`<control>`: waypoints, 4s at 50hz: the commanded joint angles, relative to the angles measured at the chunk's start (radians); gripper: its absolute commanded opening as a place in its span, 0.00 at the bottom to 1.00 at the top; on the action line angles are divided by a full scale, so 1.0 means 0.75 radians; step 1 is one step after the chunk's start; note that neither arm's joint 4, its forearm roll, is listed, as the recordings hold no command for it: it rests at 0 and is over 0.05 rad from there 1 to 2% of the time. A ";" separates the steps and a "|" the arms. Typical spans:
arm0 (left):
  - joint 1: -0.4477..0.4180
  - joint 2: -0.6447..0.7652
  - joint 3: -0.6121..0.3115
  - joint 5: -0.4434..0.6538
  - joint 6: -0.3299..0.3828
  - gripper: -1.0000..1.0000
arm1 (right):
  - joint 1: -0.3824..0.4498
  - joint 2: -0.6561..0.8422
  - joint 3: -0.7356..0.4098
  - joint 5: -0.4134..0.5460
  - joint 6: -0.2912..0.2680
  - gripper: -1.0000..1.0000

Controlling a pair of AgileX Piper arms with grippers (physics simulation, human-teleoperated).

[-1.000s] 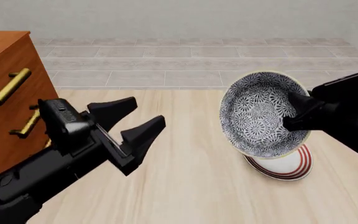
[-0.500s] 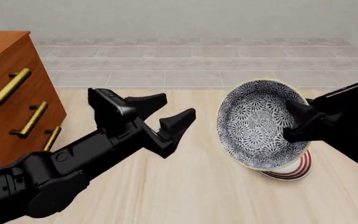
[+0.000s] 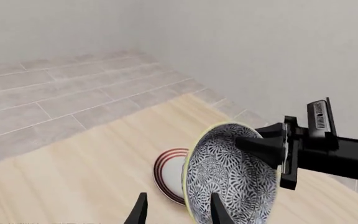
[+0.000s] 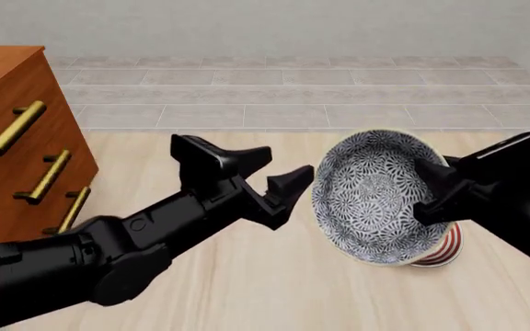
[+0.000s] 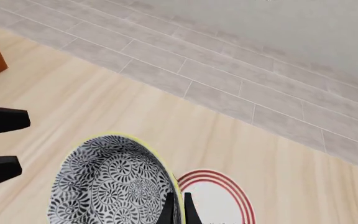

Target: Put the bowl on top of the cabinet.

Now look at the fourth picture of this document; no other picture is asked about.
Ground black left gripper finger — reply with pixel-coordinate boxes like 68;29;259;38
263;164;316;209
221;145;274;181

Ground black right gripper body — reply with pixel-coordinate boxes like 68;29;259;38
412;155;483;226

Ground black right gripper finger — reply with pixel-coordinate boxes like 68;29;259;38
413;157;472;201

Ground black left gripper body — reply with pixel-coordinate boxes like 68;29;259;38
200;174;291;232

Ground black white patterned bowl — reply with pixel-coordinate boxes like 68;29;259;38
310;127;455;268

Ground wooden cabinet drawer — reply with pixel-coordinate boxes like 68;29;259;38
0;128;100;245
0;47;63;179
0;88;82;248

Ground plate with red rings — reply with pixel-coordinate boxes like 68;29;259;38
406;220;465;268

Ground flat plate on black stalk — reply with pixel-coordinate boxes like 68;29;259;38
457;127;530;166

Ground brass drawer handle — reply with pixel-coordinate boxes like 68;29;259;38
12;148;74;207
41;185;93;237
0;99;48;157

